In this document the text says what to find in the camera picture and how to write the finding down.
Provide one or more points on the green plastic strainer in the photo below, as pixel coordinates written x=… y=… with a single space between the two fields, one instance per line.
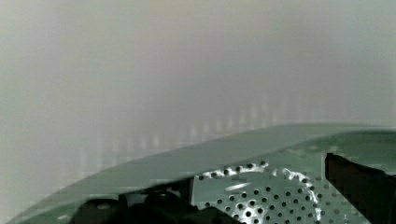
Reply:
x=274 y=175

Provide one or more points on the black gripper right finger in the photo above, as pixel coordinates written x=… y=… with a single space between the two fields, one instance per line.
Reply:
x=371 y=191

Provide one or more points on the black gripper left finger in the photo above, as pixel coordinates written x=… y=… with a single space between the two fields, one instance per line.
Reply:
x=171 y=197

